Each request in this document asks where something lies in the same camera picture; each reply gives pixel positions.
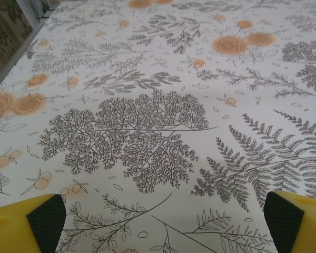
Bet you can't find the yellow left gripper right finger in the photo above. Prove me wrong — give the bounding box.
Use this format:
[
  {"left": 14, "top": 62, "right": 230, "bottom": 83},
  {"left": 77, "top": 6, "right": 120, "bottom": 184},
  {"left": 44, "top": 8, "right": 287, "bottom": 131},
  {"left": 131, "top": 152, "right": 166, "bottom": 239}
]
[{"left": 263, "top": 191, "right": 316, "bottom": 253}]

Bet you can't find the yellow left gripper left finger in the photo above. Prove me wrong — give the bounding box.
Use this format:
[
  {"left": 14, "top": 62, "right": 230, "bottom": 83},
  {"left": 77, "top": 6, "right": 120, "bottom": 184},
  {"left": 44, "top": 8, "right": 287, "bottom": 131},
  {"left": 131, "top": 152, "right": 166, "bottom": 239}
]
[{"left": 0, "top": 193, "right": 67, "bottom": 253}]

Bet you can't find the floral printed table cover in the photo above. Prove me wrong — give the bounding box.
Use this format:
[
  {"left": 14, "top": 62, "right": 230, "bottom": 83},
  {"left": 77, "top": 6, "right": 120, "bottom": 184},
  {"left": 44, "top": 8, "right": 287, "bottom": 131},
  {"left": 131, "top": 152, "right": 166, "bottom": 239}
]
[{"left": 0, "top": 0, "right": 316, "bottom": 253}]

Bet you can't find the aluminium table side rail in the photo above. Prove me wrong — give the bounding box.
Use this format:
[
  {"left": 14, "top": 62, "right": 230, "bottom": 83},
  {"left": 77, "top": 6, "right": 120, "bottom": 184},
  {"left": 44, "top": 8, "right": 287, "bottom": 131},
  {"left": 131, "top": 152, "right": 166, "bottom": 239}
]
[{"left": 0, "top": 0, "right": 59, "bottom": 97}]

